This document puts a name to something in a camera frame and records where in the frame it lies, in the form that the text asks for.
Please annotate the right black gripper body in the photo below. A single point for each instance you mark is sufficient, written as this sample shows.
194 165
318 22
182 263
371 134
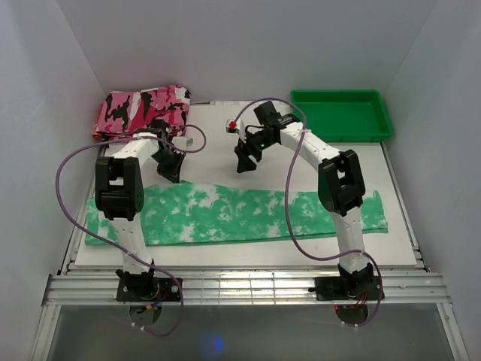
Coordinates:
254 144

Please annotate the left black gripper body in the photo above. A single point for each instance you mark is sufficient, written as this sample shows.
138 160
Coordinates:
165 155

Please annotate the green tie-dye trousers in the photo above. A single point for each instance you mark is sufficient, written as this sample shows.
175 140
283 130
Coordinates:
202 214

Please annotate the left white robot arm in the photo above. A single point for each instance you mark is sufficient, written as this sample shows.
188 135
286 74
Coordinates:
119 192

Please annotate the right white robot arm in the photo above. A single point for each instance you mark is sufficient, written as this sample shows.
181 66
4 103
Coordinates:
340 183

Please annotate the pink camouflage folded trousers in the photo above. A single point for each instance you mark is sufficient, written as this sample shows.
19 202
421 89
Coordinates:
124 111

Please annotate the white paper strip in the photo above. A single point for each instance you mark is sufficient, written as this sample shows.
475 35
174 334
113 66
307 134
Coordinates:
240 102

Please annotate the orange folded garment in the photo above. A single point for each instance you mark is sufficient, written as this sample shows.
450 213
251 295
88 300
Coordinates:
120 137

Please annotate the green plastic tray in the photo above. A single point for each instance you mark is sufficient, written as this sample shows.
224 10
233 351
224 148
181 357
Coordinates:
344 116

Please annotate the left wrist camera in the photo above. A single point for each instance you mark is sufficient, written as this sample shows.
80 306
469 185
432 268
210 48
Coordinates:
182 142

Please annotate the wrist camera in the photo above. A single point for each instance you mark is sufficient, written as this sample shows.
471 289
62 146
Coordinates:
234 126
182 142

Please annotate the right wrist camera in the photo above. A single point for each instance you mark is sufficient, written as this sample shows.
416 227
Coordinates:
234 126

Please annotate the aluminium frame rail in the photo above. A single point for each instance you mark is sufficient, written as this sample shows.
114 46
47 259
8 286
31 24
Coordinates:
244 288

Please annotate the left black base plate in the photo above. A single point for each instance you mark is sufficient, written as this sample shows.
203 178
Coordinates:
157 289

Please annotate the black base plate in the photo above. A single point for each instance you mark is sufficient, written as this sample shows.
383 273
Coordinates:
157 289
339 289

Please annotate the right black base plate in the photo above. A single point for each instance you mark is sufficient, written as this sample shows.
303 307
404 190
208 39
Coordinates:
339 289

